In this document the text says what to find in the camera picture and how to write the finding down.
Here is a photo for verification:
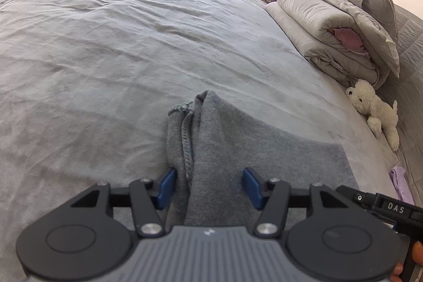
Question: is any folded grey duvet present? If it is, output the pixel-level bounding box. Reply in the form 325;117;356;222
265;0;400;89

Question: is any lilac folded cloth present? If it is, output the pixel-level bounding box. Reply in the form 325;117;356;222
389;165;414;205

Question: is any person right hand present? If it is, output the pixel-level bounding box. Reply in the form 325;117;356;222
389;240;423;282

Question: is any grey quilted headboard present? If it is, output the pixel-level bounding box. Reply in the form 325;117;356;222
378;6;423;207

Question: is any grey knit sweater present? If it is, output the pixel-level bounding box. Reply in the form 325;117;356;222
165;90;357;228

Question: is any grey bed sheet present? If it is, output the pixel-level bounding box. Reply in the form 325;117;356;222
1;0;397;281

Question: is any white plush dog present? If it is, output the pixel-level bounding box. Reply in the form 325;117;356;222
346;80;400;152

